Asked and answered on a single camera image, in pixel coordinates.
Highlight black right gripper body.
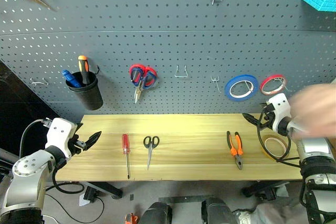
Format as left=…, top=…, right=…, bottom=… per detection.
left=261, top=102, right=275, bottom=131

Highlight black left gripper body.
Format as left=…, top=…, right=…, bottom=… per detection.
left=68, top=132, right=88, bottom=155

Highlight bare person hand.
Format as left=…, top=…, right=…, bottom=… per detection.
left=288, top=82, right=336, bottom=142

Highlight yellow tape roll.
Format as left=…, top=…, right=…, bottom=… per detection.
left=260, top=134, right=290, bottom=161

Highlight red tape roll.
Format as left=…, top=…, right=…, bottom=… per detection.
left=259, top=74, right=288, bottom=97

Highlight blue tape roll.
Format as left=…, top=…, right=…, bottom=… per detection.
left=224, top=74, right=259, bottom=102

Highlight black cup holder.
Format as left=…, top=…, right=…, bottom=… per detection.
left=65, top=71, right=104, bottom=111

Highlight black table leg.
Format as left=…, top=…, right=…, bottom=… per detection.
left=78, top=181, right=124, bottom=199
left=240, top=180, right=291, bottom=200

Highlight black power adapter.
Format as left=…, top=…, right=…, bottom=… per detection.
left=83, top=186, right=102, bottom=204

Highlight dark side panel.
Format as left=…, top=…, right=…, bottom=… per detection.
left=0, top=60, right=62, bottom=158

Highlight red blue hanging scissors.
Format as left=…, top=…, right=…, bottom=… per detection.
left=128, top=63, right=159, bottom=104

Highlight orange black floor object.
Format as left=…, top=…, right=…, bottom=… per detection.
left=124, top=212, right=139, bottom=224

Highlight dark rounded shape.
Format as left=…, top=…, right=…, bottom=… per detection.
left=200, top=196, right=238, bottom=224
left=137, top=201, right=173, bottom=224

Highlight grey metal floor plate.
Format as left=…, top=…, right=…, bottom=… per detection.
left=158, top=195, right=214, bottom=204

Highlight grey perforated pegboard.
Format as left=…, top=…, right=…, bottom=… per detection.
left=0, top=0, right=336, bottom=116

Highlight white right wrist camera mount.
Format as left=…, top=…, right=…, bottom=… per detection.
left=266, top=93, right=292, bottom=133

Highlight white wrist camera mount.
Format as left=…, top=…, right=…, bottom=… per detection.
left=45, top=118, right=80, bottom=157
left=266, top=93, right=292, bottom=133

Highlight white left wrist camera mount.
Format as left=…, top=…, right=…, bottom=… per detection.
left=45, top=118, right=80, bottom=157

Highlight red handled screwdriver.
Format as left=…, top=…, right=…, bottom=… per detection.
left=121, top=133, right=132, bottom=180

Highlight orange black handled pliers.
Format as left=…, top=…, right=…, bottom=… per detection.
left=226, top=131, right=245, bottom=171

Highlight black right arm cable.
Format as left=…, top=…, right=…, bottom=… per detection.
left=256, top=108, right=303, bottom=168

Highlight black floor cable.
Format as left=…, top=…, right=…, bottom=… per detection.
left=44, top=161, right=106, bottom=224

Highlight blue handled screwdriver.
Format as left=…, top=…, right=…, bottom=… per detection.
left=61, top=69, right=82, bottom=89

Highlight orange black handled screwdriver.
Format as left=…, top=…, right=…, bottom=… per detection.
left=77, top=55, right=91, bottom=86

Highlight black handled scissors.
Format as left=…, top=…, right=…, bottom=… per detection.
left=142, top=135, right=161, bottom=171

